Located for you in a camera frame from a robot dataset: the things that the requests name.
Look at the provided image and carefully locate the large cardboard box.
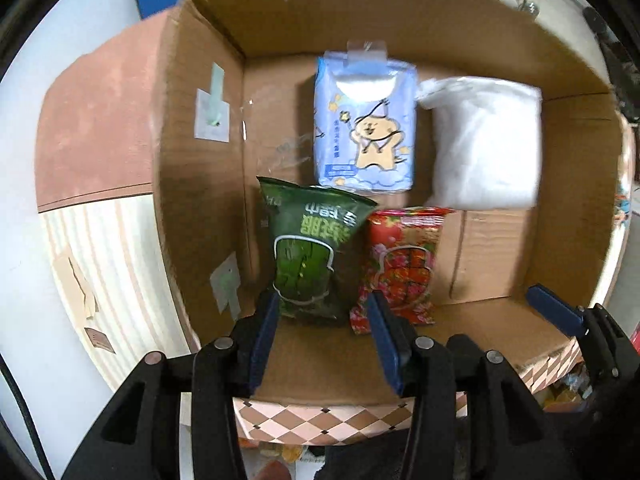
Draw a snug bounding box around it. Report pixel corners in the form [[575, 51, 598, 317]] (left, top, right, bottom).
[[159, 0, 637, 407]]

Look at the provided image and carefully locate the pile of colourful packets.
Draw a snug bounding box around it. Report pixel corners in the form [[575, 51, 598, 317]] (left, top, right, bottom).
[[537, 362, 596, 411]]

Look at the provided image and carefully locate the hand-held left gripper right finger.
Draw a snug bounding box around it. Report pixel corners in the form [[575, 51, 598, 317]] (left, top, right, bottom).
[[364, 290, 557, 480]]

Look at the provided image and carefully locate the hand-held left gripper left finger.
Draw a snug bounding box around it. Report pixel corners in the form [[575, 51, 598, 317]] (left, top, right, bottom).
[[61, 289, 282, 480]]

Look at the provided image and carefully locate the blue cartoon tissue pack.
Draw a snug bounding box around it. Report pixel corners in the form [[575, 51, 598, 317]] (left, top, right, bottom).
[[312, 40, 419, 196]]

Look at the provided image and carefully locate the pink checkered cloth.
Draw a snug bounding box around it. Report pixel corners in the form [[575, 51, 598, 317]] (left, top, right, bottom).
[[234, 346, 587, 447]]

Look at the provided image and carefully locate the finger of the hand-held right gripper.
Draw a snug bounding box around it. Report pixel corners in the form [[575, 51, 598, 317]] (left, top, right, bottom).
[[525, 284, 601, 342]]

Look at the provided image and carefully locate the red snack packet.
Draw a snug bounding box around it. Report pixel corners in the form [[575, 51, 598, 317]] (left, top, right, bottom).
[[349, 206, 457, 335]]

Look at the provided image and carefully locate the black cable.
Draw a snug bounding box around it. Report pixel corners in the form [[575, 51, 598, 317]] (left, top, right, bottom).
[[0, 355, 55, 480]]

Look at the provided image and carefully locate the green snack packet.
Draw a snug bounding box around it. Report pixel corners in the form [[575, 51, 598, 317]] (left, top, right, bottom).
[[256, 176, 379, 327]]

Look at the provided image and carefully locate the white soft plastic pack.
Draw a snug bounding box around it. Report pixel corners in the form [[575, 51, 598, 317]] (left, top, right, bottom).
[[416, 76, 545, 211]]

